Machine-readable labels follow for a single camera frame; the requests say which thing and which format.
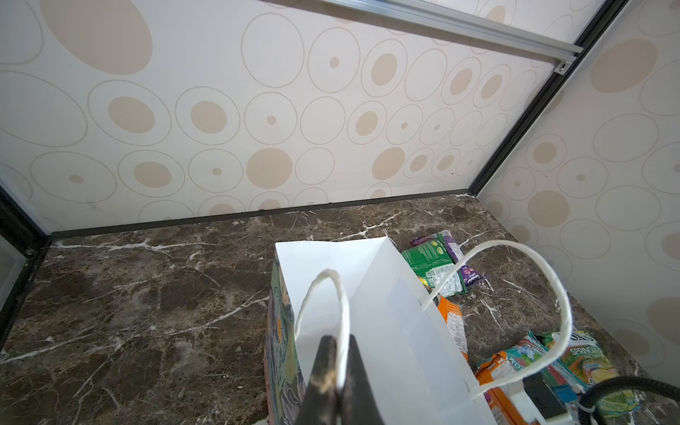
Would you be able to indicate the black vertical frame post left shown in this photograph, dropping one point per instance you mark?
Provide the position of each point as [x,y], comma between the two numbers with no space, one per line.
[23,248]

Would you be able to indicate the horizontal aluminium rail back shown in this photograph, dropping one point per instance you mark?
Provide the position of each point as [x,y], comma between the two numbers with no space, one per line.
[481,32]

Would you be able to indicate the teal spring candy bag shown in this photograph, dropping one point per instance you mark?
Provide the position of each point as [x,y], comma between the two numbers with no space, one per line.
[583,365]

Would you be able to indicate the black vertical frame post right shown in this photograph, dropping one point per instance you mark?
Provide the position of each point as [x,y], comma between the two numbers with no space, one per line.
[587,40]

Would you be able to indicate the black vertical frame post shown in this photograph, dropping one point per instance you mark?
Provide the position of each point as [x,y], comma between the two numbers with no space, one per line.
[587,40]
[23,248]

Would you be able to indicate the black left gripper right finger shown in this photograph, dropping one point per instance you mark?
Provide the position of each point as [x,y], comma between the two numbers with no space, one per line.
[357,402]

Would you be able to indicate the green snack bag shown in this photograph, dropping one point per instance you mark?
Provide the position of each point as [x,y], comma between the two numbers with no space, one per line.
[431,258]

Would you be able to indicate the purple berries candy bag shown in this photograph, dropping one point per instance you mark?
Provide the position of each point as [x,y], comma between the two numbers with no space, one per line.
[465,277]

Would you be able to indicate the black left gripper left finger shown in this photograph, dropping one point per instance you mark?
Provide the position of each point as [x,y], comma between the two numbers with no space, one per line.
[320,403]

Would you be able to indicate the orange snack bag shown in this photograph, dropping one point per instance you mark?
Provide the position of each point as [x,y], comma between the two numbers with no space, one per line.
[453,317]
[489,371]

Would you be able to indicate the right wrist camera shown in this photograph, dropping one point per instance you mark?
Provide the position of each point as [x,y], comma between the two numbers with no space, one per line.
[543,398]

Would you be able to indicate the white paper bag colourful print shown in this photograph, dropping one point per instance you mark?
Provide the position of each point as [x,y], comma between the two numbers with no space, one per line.
[365,288]

